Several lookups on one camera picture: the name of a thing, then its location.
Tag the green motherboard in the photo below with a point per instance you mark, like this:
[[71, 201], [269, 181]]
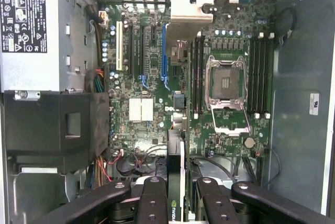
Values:
[[157, 59]]

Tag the black open PC case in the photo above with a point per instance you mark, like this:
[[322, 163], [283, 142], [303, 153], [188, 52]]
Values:
[[301, 103]]

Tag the white expansion slot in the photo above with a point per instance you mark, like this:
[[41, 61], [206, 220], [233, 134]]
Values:
[[119, 46]]

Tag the silver chipset heatsink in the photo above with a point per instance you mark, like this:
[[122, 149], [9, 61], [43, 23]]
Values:
[[141, 109]]

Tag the silver socket cover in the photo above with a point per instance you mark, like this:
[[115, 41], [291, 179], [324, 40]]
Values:
[[231, 130]]

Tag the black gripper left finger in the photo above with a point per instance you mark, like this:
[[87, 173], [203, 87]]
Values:
[[151, 203]]

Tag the RAM slot white clips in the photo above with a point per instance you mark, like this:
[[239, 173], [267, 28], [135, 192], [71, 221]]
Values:
[[258, 77], [197, 77], [269, 77]]

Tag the silver disk bay bracket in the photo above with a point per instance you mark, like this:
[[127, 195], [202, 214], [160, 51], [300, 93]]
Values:
[[39, 197]]

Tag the CPU socket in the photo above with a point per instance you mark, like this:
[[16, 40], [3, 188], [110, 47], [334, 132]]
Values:
[[226, 82]]

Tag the grey power supply unit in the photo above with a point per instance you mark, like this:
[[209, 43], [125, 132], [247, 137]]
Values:
[[31, 72]]

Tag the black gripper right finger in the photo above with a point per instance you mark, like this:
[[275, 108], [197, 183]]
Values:
[[217, 205]]

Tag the white power connector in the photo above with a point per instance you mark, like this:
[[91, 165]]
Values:
[[103, 18]]

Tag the black drive bay cage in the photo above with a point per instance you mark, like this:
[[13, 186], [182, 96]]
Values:
[[39, 119]]

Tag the silver coin battery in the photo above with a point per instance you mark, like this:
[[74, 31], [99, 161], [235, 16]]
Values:
[[249, 143]]

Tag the RAM slot black clips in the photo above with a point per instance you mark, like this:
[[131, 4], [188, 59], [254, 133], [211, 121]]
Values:
[[252, 77], [202, 77], [263, 77], [192, 77]]

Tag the short black expansion slot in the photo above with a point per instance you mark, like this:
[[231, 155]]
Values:
[[153, 34]]

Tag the long black expansion slot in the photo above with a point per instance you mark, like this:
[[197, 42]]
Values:
[[131, 51], [142, 51]]

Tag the blue expansion slot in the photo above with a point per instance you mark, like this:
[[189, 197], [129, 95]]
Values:
[[164, 51]]

